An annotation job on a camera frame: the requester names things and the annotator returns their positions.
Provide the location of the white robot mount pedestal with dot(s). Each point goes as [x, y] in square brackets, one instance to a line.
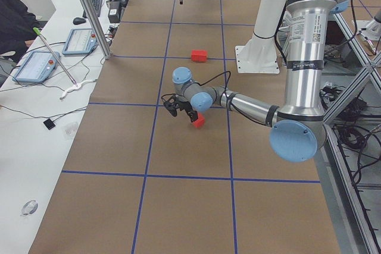
[259, 54]

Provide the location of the aluminium frame post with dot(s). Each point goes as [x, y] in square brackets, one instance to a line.
[96, 26]

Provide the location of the red block start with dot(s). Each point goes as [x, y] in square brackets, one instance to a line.
[195, 55]

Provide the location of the crumpled clear tape piece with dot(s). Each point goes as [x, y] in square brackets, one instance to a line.
[29, 208]

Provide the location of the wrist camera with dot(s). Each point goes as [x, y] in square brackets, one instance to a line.
[170, 102]

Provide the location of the near teach pendant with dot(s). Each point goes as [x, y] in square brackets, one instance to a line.
[37, 67]

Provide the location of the small black square pad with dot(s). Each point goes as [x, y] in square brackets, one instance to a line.
[49, 124]

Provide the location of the black computer mouse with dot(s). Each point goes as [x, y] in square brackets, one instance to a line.
[79, 20]

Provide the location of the red block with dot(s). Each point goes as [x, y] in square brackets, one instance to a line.
[202, 55]
[199, 122]

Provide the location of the far teach pendant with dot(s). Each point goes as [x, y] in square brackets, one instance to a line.
[79, 42]

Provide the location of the aluminium frame rack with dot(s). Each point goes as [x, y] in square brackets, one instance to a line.
[348, 164]

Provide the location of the black keyboard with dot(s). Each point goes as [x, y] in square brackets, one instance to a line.
[97, 5]

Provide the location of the metal rod green tip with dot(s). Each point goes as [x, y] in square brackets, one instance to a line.
[42, 38]

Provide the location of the clear plastic bag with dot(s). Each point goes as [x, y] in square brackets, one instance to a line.
[69, 130]

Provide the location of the teach pendant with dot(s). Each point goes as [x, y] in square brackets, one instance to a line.
[79, 42]
[37, 67]

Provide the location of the black box with label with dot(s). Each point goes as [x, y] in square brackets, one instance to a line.
[114, 11]

